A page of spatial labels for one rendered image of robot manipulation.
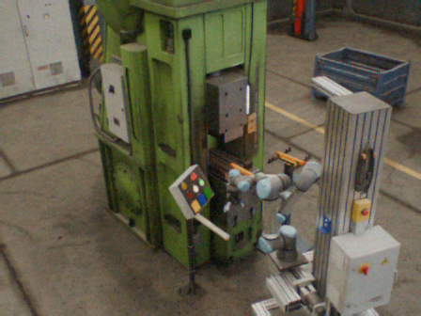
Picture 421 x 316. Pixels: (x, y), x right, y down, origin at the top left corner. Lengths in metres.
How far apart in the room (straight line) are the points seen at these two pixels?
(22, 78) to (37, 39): 0.67
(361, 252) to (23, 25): 6.81
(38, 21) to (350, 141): 6.67
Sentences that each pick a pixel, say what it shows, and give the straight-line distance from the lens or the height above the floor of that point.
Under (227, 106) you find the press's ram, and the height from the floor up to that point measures 1.58.
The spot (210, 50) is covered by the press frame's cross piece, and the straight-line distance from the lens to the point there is 3.86.
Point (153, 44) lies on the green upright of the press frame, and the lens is 3.93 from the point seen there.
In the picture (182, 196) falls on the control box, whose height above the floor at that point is 1.12.
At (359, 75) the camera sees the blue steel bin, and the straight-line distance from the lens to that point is 7.64.
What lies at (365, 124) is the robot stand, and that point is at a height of 1.95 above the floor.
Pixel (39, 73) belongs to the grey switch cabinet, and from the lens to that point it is 8.91.
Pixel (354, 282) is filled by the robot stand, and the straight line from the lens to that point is 3.15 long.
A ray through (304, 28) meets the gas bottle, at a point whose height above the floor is 0.24.
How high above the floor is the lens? 3.13
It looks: 30 degrees down
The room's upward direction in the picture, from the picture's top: 2 degrees counter-clockwise
